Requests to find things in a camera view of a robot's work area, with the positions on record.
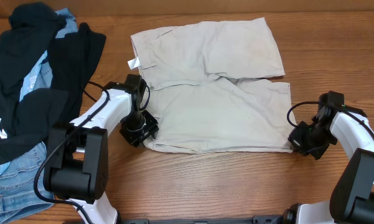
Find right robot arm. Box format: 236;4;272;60
281;91;374;224

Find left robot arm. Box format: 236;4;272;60
36;74;159;223

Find beige cotton shorts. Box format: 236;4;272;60
129;18;294;154

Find black ribbed sweater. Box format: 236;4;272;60
48;23;106;123

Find blue denim jeans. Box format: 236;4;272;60
0;143;53;223

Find light blue shirt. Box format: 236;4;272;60
0;7;78;176

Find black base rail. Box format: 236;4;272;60
121;215;283;224

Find black garment with white print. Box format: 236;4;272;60
0;2;68;164

